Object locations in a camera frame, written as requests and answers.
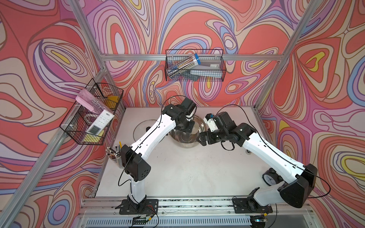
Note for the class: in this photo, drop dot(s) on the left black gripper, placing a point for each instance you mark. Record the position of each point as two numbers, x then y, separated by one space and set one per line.
190 128

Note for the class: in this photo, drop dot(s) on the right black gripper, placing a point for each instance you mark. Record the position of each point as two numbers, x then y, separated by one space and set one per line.
208 134

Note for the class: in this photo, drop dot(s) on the stainless steel pot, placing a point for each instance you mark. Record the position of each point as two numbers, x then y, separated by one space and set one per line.
189 140

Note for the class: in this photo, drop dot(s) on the glass pot lid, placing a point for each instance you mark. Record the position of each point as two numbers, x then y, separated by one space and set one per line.
142 128

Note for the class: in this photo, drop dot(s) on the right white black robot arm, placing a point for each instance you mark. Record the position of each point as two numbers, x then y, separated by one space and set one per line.
298 180

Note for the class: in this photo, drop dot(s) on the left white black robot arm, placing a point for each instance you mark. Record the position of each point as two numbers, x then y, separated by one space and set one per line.
134 157

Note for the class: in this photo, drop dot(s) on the tube of straws blue cap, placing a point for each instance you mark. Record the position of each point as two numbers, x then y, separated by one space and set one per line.
177 68

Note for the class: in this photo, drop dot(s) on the grey white box in basket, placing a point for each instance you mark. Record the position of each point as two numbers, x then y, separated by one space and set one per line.
208 68

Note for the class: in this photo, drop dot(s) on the black alarm clock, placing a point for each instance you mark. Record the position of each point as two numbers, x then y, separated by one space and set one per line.
271 177

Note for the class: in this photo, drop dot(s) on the pen cup with pens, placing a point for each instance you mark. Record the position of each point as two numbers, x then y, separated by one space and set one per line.
114 155

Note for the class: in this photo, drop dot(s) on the yellow object in basket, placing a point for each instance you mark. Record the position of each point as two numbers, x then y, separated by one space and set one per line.
112 102

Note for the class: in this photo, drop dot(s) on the white remote control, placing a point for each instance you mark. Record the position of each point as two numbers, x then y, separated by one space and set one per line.
100 123

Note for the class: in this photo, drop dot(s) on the pink box in basket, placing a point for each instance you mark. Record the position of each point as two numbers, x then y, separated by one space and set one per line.
88 101

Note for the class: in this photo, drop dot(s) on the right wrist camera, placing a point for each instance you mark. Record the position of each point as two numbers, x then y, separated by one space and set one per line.
210 122

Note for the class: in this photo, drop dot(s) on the black wire basket back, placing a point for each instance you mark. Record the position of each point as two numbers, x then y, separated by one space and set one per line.
204 54

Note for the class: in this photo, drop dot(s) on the black wire basket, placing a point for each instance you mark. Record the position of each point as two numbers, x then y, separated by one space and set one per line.
204 54
79 119

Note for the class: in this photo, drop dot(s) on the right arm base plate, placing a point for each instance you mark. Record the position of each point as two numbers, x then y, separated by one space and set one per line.
246 206

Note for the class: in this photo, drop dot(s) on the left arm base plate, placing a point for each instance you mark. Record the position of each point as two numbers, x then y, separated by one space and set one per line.
138 206

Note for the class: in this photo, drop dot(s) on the black wire basket left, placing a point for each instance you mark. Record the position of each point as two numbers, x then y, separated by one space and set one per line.
79 119

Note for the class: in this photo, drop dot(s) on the aluminium rail front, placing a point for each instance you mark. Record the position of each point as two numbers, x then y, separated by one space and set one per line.
191 212

